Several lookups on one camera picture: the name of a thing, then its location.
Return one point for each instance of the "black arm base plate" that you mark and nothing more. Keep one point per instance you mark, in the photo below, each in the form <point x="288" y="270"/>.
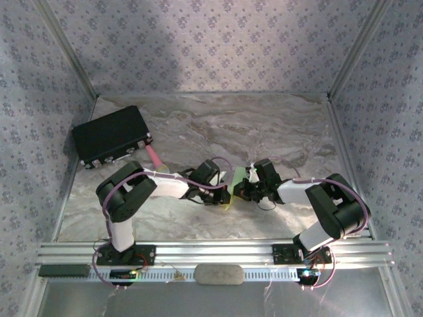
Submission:
<point x="145" y="256"/>
<point x="284" y="254"/>

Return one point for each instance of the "black flat bar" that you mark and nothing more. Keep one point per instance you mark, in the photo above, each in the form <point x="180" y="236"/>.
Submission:
<point x="64" y="270"/>

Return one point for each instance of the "light green paper sheet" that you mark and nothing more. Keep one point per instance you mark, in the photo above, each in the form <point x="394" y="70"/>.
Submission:
<point x="238" y="178"/>

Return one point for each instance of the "aluminium corner post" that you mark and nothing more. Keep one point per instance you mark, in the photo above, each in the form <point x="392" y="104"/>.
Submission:
<point x="358" y="49"/>
<point x="67" y="49"/>

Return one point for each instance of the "small circuit board with LED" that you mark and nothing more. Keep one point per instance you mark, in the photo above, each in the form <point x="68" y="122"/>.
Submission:
<point x="307" y="273"/>
<point x="120" y="274"/>

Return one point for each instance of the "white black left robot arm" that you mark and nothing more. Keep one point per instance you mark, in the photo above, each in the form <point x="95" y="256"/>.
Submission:
<point x="122" y="201"/>

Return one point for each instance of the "grey oval pad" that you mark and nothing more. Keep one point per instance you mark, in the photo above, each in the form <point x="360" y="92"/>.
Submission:
<point x="218" y="274"/>

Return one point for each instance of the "black hard case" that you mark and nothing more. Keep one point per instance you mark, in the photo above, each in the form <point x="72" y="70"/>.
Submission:
<point x="109" y="135"/>

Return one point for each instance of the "aluminium side rail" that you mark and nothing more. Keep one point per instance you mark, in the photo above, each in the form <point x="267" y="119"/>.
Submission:
<point x="343" y="145"/>
<point x="63" y="204"/>

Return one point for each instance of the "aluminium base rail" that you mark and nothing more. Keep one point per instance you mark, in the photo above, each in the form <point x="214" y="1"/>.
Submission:
<point x="211" y="251"/>

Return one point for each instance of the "pink marker pen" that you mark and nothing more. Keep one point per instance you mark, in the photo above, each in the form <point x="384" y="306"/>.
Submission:
<point x="155" y="158"/>

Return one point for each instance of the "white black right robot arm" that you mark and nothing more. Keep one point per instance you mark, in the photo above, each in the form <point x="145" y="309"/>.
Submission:
<point x="333" y="208"/>

